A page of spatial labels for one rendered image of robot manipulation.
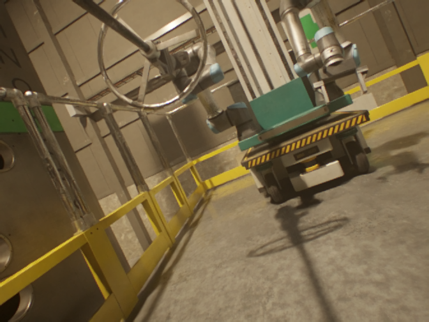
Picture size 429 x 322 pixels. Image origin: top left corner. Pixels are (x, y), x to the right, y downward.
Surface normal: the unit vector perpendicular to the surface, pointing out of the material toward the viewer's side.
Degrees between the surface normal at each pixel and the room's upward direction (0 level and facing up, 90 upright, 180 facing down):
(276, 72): 90
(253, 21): 90
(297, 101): 90
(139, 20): 90
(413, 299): 0
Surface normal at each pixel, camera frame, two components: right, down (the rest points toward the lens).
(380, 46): -0.19, 0.12
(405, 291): -0.42, -0.91
